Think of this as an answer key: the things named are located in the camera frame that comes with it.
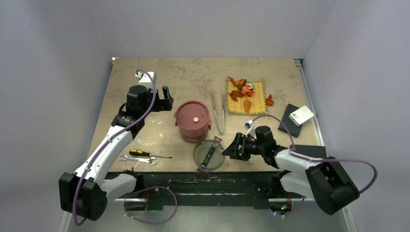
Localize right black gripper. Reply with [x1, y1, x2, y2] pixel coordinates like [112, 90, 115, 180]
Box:
[222, 132, 265, 161]

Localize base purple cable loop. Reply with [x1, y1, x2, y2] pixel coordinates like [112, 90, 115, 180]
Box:
[123, 186, 178, 225]

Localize transparent grey pot lid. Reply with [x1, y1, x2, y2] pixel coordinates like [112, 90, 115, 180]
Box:
[193, 136, 225, 173]

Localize white small box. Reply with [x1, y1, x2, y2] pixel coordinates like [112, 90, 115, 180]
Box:
[289, 106, 314, 126]

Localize toy food pile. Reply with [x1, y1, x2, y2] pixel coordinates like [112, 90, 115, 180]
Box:
[227, 76, 251, 102]

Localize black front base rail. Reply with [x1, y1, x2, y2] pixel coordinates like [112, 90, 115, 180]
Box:
[122, 171, 302, 210]

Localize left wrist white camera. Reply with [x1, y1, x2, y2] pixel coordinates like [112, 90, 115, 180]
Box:
[135, 72, 157, 89]

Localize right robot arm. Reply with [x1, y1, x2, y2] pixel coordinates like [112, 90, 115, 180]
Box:
[222, 126, 360, 215]

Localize wrist white camera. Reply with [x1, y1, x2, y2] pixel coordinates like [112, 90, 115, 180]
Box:
[244, 120, 256, 138]
[135, 72, 157, 89]

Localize yellow food tray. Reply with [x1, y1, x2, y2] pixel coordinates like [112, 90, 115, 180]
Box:
[225, 79, 267, 116]

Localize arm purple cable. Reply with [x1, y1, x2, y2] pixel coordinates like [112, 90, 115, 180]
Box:
[251, 114, 378, 195]
[72, 69, 158, 226]

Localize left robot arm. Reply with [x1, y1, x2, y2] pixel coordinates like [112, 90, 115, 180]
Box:
[59, 85, 174, 221]

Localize red round lid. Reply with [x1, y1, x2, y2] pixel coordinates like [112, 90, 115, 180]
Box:
[174, 101, 211, 131]

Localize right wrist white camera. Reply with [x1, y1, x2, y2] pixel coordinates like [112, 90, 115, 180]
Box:
[244, 120, 256, 138]

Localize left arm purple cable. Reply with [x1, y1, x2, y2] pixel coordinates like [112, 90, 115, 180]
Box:
[72, 69, 158, 226]

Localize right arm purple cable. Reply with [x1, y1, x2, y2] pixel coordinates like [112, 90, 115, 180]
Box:
[251, 114, 378, 195]

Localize red shrimp toy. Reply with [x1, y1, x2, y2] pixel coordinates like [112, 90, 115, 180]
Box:
[241, 85, 255, 97]

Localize loose red pepper slice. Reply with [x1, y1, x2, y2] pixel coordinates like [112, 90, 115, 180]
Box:
[265, 94, 274, 106]

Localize metal serving tongs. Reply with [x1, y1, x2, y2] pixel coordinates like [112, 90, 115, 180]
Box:
[209, 91, 225, 134]

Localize aluminium frame rail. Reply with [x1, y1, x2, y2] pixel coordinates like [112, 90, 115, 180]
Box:
[58, 58, 359, 232]

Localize yellow black screwdriver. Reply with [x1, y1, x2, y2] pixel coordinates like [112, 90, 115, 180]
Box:
[129, 149, 172, 159]

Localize red steel pot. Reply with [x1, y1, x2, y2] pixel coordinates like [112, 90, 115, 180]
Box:
[175, 107, 211, 143]

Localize orange fried cutlet toy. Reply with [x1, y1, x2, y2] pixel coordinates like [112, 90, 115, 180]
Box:
[243, 98, 252, 113]

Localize silver open-end wrench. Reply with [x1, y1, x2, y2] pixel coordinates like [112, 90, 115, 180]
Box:
[120, 155, 156, 165]

